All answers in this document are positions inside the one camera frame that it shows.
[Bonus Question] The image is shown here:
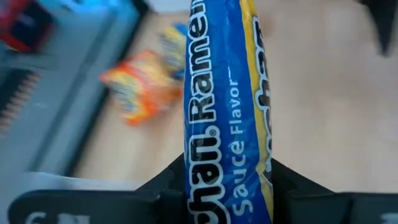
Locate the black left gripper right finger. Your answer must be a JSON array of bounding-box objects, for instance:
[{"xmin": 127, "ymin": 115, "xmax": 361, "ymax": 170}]
[{"xmin": 270, "ymin": 158, "xmax": 398, "ymax": 224}]

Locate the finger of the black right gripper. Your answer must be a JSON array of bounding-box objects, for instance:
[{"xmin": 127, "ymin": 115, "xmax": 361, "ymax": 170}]
[{"xmin": 357, "ymin": 0, "xmax": 398, "ymax": 57}]

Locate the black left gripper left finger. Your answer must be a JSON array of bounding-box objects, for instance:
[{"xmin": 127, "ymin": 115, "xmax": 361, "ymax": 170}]
[{"xmin": 7, "ymin": 152, "xmax": 188, "ymax": 224}]

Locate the orange chicken ramen pack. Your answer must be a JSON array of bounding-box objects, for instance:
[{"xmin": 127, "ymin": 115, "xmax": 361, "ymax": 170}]
[{"xmin": 99, "ymin": 49, "xmax": 184, "ymax": 127}]

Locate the blue soy ramen pack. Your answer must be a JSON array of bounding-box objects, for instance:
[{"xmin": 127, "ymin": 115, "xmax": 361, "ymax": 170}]
[
  {"xmin": 159, "ymin": 22, "xmax": 191, "ymax": 80},
  {"xmin": 182, "ymin": 0, "xmax": 274, "ymax": 224}
]

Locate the red box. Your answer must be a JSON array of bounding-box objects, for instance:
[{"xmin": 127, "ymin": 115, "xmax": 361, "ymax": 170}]
[{"xmin": 0, "ymin": 0, "xmax": 55, "ymax": 54}]

